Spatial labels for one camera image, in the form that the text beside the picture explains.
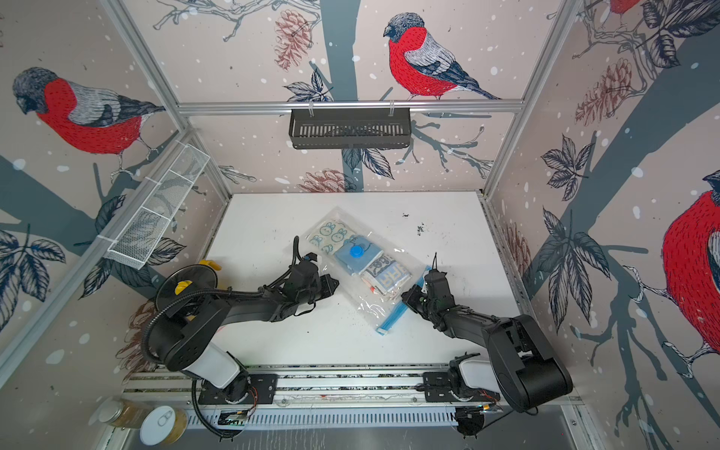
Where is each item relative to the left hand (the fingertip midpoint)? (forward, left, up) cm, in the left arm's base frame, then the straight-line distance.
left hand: (344, 278), depth 90 cm
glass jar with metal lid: (-37, +49, +5) cm, 61 cm away
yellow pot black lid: (-2, +50, +3) cm, 50 cm away
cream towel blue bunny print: (+19, +7, -2) cm, 21 cm away
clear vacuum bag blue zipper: (-10, -11, -2) cm, 15 cm away
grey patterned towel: (+2, -14, -2) cm, 14 cm away
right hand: (-3, -19, -4) cm, 20 cm away
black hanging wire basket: (+53, -1, +23) cm, 58 cm away
